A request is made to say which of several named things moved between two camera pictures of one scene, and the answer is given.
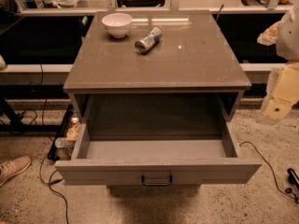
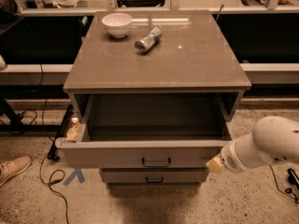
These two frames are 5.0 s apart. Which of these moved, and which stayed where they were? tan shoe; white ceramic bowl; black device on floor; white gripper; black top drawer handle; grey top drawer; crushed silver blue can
Moved: white gripper; black top drawer handle; grey top drawer
Stayed: white ceramic bowl; crushed silver blue can; tan shoe; black device on floor
